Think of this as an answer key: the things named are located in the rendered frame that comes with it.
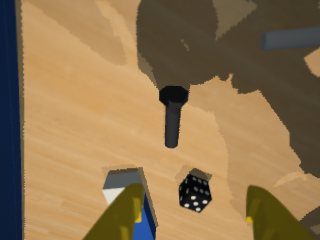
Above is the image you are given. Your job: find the black die with white pips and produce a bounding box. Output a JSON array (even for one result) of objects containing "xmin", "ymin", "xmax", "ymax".
[{"xmin": 179, "ymin": 175, "xmax": 212, "ymax": 213}]

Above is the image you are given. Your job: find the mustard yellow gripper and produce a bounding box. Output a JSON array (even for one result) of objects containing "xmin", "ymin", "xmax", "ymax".
[{"xmin": 82, "ymin": 183, "xmax": 315, "ymax": 240}]

